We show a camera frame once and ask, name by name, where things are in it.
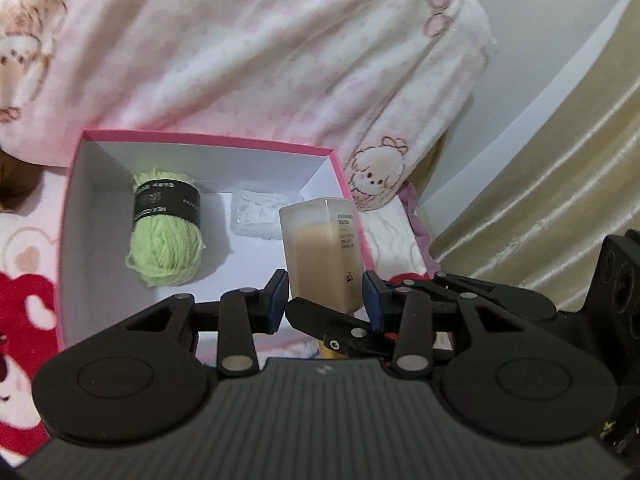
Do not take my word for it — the green yarn ball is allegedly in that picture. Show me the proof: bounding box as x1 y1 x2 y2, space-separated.
125 170 208 288

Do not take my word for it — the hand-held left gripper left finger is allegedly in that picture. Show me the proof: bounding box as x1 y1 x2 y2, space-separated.
95 269 290 378

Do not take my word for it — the pink cardboard box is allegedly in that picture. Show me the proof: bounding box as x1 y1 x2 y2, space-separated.
56 129 373 351

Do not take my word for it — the brown pillow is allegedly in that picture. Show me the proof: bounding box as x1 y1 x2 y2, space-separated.
0 147 43 213

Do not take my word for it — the foundation bottle with gold cap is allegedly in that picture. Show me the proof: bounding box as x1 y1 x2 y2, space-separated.
278 198 364 361

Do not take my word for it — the red bear printed blanket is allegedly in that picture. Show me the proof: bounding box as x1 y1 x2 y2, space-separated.
0 205 436 461

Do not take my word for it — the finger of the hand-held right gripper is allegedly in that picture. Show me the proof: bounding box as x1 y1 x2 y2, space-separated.
285 297 388 361
434 271 558 323

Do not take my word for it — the pink cartoon printed pillow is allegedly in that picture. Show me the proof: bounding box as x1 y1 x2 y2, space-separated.
0 0 498 211

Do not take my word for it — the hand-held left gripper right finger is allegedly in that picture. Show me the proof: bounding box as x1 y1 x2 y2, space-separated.
362 270 551 380

